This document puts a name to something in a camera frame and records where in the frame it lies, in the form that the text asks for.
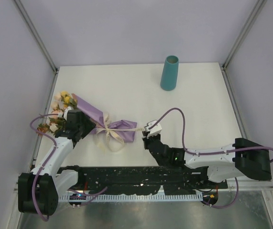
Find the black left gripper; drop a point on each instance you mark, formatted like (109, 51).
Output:
(89, 125)

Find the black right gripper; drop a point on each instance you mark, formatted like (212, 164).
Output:
(146, 140)

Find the purple wrapping paper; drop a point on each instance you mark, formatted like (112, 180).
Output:
(101, 119)

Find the artificial flower bunch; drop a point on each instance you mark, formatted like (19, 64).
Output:
(63, 102)

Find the cream printed ribbon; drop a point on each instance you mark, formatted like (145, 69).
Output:
(111, 132)

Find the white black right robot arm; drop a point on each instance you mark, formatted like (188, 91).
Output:
(242, 158)

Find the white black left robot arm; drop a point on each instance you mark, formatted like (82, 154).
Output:
(39, 190)

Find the teal ceramic vase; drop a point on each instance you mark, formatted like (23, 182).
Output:
(170, 73)

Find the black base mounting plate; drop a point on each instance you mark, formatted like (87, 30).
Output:
(142, 180)

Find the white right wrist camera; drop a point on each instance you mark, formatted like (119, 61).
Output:
(152, 128)

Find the white slotted cable duct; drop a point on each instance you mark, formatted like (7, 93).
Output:
(159, 197)

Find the left aluminium frame post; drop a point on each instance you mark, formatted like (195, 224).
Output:
(25, 16)

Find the aluminium frame post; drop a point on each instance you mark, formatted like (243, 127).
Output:
(25, 16)
(251, 19)

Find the right aluminium frame post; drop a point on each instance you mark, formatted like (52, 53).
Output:
(251, 19)

